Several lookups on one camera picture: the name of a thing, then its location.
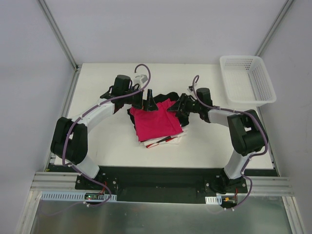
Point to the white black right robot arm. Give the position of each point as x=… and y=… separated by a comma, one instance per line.
x=247, y=134

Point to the black t shirt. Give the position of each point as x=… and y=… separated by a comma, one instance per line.
x=173, y=96

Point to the white perforated plastic basket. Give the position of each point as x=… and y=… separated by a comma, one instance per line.
x=246, y=81

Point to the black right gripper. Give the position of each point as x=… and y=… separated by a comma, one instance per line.
x=184, y=106

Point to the aluminium frame rail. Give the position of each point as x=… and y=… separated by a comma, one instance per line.
x=54, y=181

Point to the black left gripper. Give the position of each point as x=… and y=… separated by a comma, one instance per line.
x=142, y=99

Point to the pink t shirt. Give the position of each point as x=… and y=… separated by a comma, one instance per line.
x=156, y=124

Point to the white red shirt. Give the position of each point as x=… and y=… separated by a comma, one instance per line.
x=173, y=140

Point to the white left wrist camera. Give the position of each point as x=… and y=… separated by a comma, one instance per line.
x=140, y=79

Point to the white slotted cable duct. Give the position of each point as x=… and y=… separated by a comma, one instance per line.
x=77, y=196
x=213, y=200

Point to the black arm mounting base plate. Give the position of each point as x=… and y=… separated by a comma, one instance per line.
x=163, y=185

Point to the white slotted cable duct left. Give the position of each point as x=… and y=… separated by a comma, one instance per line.
x=77, y=196

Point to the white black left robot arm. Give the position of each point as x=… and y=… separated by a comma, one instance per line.
x=70, y=139

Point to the white slotted cable duct right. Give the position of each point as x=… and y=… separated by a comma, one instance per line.
x=213, y=200

